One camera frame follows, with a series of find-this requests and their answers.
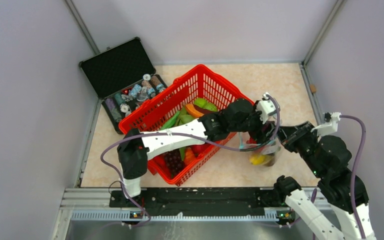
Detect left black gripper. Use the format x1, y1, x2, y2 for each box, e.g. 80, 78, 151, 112
229, 101, 276, 145

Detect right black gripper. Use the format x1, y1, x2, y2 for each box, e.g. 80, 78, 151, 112
274, 120, 326, 177

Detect clear zip top bag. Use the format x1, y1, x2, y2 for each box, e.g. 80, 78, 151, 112
239, 133, 281, 167

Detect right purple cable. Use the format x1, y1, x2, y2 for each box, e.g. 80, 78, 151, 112
311, 114, 368, 240

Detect red plastic shopping basket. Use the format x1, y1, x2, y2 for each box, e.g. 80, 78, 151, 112
118, 64, 255, 186

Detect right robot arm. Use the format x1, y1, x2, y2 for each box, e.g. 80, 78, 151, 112
273, 121, 376, 240

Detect light green lettuce head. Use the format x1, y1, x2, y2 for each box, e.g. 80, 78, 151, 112
193, 97, 219, 112

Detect small orange pumpkin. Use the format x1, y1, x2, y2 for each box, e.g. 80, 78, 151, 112
183, 147, 196, 166

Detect red chili pepper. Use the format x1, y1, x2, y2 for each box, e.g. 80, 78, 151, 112
153, 154, 167, 169

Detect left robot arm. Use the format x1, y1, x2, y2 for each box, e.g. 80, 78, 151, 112
117, 94, 280, 207

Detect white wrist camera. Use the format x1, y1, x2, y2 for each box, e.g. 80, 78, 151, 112
310, 112, 342, 137
255, 92, 281, 124

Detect green pepper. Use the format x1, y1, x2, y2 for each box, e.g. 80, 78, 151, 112
160, 111, 181, 131

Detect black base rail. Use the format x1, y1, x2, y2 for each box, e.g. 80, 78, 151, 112
109, 187, 296, 218

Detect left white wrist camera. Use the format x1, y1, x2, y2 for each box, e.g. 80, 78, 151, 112
255, 92, 281, 124

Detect green leafy vegetable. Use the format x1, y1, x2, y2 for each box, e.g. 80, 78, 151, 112
174, 106, 195, 161

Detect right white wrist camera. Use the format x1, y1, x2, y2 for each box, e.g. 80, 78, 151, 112
310, 112, 342, 137

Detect black poker chip case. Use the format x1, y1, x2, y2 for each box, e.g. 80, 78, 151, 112
79, 37, 168, 134

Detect dark purple grape bunch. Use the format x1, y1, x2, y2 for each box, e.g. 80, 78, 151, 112
163, 149, 186, 177

